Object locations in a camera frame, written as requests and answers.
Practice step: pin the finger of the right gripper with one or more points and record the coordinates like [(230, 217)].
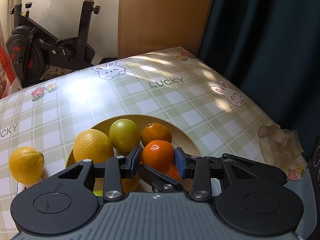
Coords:
[(244, 169), (158, 181)]

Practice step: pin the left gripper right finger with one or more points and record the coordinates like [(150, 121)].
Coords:
[(198, 169)]

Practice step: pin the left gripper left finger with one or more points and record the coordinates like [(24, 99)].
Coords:
[(118, 168)]

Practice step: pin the oval bright orange kumquat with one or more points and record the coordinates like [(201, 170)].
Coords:
[(173, 173)]

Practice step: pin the small round orange tangerine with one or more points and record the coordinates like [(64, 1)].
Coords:
[(159, 154)]

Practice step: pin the yellow-green apple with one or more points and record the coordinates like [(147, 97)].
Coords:
[(124, 135)]

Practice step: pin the round yellow lemon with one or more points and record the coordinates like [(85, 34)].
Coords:
[(92, 144)]

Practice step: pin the brownish orange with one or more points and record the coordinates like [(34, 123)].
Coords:
[(155, 131), (130, 185)]

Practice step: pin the yellow lemon with tip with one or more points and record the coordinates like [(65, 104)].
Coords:
[(26, 165)]

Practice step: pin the plaid bunny tablecloth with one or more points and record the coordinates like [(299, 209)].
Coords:
[(169, 84)]

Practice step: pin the dark teal curtain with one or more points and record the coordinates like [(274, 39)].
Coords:
[(270, 50)]

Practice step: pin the printed backdrop cloth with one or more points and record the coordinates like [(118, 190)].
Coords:
[(9, 81)]

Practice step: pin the black exercise bike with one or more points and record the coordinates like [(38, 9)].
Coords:
[(32, 49)]

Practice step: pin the wooden door panel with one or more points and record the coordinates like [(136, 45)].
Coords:
[(150, 25)]

